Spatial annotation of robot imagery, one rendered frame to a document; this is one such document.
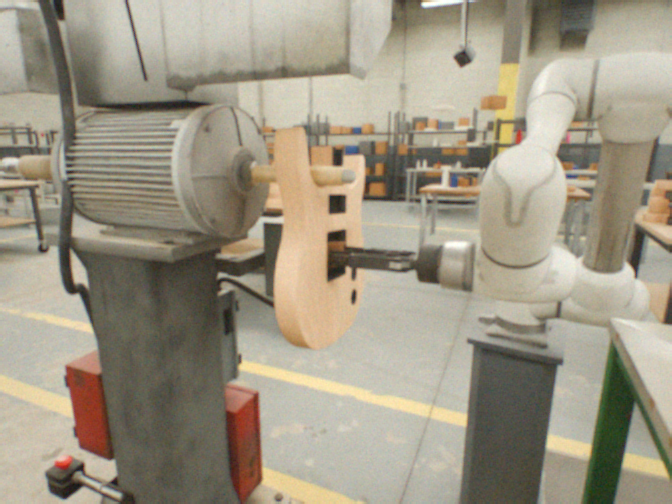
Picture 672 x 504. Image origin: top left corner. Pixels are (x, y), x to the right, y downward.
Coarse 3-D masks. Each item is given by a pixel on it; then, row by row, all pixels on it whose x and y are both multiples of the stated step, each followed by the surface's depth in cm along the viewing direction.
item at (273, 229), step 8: (264, 224) 103; (272, 224) 102; (280, 224) 101; (264, 232) 103; (272, 232) 102; (280, 232) 101; (264, 240) 104; (272, 240) 103; (280, 240) 102; (264, 248) 105; (272, 248) 104; (272, 256) 104; (272, 264) 105; (272, 272) 105; (224, 280) 108; (232, 280) 108; (272, 280) 106; (240, 288) 109; (248, 288) 109; (272, 288) 106; (256, 296) 109; (264, 296) 110; (272, 296) 107; (272, 304) 110
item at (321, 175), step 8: (256, 168) 77; (264, 168) 76; (272, 168) 75; (312, 168) 72; (320, 168) 72; (328, 168) 71; (336, 168) 71; (344, 168) 71; (256, 176) 77; (264, 176) 76; (272, 176) 75; (312, 176) 72; (320, 176) 71; (328, 176) 71; (336, 176) 70; (320, 184) 73; (328, 184) 72; (336, 184) 71; (344, 184) 72
